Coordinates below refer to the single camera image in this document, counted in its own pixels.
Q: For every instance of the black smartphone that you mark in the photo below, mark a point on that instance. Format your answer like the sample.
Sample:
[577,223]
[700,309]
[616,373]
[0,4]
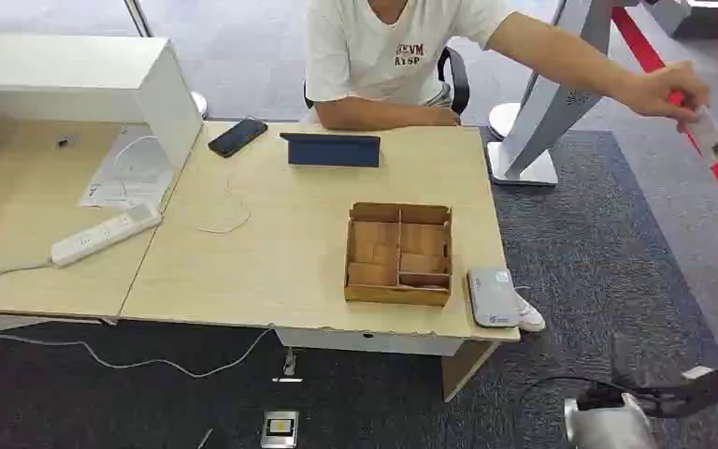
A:
[237,137]

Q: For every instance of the silver floor socket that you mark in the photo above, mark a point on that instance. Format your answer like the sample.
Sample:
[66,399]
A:
[280,429]

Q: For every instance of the round silver stand base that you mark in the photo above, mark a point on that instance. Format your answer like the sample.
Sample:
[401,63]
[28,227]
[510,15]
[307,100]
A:
[502,119]

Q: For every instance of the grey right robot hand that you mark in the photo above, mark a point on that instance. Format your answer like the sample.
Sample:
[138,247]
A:
[684,393]

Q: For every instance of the white power strip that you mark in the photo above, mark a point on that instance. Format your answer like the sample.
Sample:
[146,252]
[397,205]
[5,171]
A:
[105,234]

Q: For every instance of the person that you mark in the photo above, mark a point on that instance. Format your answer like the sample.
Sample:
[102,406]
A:
[365,56]

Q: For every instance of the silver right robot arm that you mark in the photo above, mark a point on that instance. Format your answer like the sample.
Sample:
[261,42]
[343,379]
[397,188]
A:
[607,426]

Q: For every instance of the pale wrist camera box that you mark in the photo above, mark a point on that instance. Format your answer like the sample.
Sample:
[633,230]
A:
[698,372]

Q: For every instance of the dark blue tablet case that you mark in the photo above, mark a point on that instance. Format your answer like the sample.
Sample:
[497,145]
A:
[333,151]

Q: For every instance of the small metal floor bracket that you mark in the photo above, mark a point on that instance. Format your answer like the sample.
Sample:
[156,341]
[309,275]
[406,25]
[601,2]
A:
[289,367]

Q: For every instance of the white desk drawer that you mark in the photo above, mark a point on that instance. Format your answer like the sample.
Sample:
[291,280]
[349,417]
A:
[368,341]

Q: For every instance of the person's right hand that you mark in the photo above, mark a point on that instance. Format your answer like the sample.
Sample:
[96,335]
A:
[444,116]

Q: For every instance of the small black desk object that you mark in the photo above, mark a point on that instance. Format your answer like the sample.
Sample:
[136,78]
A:
[65,142]

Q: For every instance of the white card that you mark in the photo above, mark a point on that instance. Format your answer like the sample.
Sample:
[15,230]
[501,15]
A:
[709,139]

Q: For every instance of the wooden desk side panel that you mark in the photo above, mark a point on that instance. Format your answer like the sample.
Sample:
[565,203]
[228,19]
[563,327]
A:
[464,372]

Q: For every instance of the person's left hand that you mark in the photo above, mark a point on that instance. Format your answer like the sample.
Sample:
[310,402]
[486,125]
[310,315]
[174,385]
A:
[669,93]

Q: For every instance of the white paper sheet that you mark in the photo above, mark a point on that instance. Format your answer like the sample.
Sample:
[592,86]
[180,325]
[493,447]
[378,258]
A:
[125,176]

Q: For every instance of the wooden compartment box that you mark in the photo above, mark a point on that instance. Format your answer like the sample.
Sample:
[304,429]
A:
[398,254]

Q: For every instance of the white shoe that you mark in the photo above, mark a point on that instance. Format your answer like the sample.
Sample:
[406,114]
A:
[529,316]

